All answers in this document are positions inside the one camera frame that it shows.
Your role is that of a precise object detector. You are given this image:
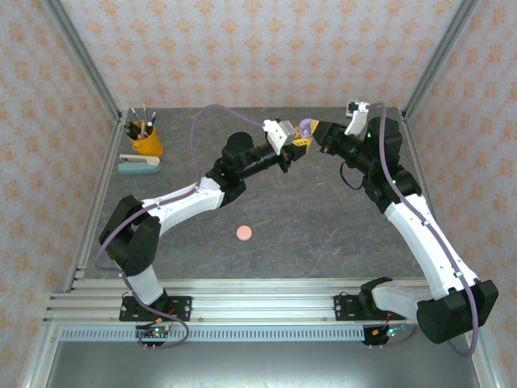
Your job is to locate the yellow pen cup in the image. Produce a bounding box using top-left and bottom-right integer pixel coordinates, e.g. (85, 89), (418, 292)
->
(128, 120), (165, 158)

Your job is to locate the beige and teal stapler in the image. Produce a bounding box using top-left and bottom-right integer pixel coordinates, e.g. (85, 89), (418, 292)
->
(117, 153), (165, 176)

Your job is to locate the grey sheet metal panel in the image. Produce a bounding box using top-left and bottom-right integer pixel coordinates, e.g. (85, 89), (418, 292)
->
(23, 339), (498, 388)

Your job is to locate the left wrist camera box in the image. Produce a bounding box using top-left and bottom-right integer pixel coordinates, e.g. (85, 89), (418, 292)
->
(261, 118), (299, 157)

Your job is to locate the aluminium table side rail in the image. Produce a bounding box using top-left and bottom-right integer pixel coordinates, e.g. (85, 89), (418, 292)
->
(399, 108), (462, 293)
(62, 115), (126, 294)

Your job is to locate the aluminium frame post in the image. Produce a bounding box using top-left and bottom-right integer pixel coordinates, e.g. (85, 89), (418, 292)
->
(42, 0), (123, 124)
(401, 0), (482, 122)

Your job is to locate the aluminium front rail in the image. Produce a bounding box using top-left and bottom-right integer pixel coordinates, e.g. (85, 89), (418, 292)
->
(42, 278), (485, 325)

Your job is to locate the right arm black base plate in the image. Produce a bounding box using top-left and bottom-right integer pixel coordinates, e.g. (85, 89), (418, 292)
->
(333, 294), (407, 323)

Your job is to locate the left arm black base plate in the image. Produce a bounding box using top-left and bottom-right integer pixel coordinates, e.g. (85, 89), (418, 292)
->
(119, 296), (193, 323)

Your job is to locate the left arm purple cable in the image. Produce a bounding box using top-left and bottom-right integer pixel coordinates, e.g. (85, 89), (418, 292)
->
(93, 103), (267, 352)

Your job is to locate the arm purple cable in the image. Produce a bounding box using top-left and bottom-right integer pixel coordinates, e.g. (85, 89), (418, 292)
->
(368, 101), (482, 359)
(93, 103), (267, 352)

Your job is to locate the slotted grey cable duct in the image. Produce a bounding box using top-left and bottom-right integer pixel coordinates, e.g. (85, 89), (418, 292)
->
(60, 327), (364, 343)

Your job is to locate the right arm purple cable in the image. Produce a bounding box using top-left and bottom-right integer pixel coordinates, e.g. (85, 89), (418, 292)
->
(368, 101), (482, 359)

